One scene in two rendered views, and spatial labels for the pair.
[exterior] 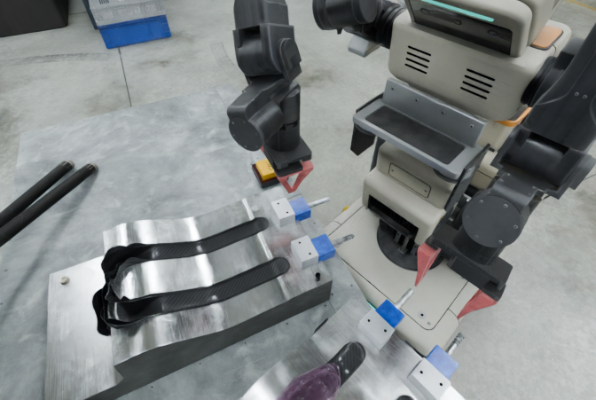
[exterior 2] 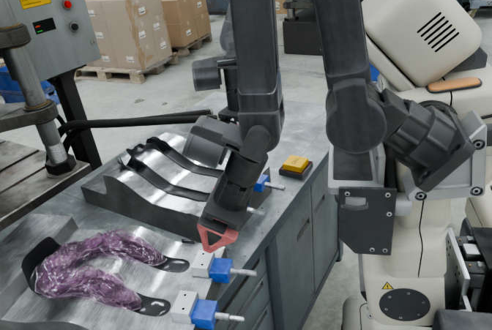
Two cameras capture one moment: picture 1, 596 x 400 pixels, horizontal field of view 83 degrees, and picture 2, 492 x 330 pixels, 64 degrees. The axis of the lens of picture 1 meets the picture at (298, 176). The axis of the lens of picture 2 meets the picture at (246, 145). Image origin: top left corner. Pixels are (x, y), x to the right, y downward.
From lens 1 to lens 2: 0.73 m
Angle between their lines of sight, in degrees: 48
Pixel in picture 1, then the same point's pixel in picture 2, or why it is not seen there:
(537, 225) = not seen: outside the picture
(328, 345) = (177, 252)
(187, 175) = not seen: hidden behind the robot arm
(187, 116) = (299, 115)
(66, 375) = (99, 179)
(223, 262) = (190, 180)
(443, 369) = (199, 311)
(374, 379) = (170, 283)
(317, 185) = not seen: hidden behind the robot
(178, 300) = (151, 175)
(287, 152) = (230, 111)
